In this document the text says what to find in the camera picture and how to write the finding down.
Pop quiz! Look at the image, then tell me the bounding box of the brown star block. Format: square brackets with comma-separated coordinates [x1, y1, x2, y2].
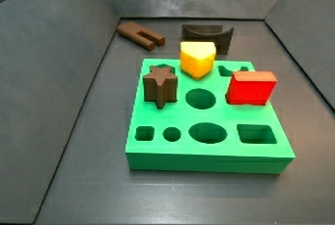
[141, 66, 178, 110]

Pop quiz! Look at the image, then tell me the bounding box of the red square block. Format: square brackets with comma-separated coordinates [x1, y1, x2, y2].
[226, 71, 277, 106]

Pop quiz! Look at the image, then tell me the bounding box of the green shape sorter base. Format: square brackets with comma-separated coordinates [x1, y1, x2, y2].
[125, 59, 296, 174]

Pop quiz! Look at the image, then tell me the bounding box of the yellow pentagon block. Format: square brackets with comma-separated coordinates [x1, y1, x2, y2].
[179, 41, 215, 79]

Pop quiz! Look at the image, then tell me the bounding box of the black curved fixture stand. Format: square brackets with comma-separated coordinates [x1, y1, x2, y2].
[182, 24, 234, 55]

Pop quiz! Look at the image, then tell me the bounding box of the brown square-circle forked block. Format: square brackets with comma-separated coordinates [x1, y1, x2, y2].
[115, 22, 164, 51]

